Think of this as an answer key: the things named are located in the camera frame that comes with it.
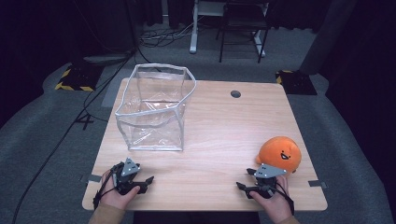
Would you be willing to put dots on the person's left hand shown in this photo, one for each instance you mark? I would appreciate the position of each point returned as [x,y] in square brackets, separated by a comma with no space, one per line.
[112,197]

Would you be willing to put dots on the grey tape strip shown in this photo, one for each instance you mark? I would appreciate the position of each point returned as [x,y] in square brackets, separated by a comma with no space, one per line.
[93,178]
[317,184]

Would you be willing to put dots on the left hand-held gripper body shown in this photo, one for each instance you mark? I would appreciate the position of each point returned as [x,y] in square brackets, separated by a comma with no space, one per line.
[130,168]

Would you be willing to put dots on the clear plastic bag grey trim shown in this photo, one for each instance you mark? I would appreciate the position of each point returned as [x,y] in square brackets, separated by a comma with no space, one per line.
[155,133]

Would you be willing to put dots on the orange plush toy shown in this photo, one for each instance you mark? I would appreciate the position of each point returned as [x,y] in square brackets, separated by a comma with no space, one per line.
[275,152]

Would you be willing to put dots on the black metal chair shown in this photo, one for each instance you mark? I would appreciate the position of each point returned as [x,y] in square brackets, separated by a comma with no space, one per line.
[246,18]

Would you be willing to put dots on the person's right hand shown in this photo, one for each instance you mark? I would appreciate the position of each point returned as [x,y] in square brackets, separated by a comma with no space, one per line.
[275,203]

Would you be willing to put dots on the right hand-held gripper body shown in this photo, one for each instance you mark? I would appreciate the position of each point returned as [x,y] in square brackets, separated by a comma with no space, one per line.
[269,171]

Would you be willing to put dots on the white desk frame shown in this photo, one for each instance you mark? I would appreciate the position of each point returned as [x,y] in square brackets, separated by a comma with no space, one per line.
[194,31]

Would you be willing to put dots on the person's dark clothing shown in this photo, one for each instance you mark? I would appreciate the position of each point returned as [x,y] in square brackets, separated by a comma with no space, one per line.
[196,218]

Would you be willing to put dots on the round grey table grommet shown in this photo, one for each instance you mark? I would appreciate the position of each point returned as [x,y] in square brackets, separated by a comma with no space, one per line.
[235,94]

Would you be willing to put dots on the black yellow striped base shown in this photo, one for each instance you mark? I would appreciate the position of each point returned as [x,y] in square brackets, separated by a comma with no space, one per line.
[77,77]
[295,82]

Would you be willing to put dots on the grey flat stand base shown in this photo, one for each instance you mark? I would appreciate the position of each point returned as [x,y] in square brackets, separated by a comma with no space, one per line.
[106,58]

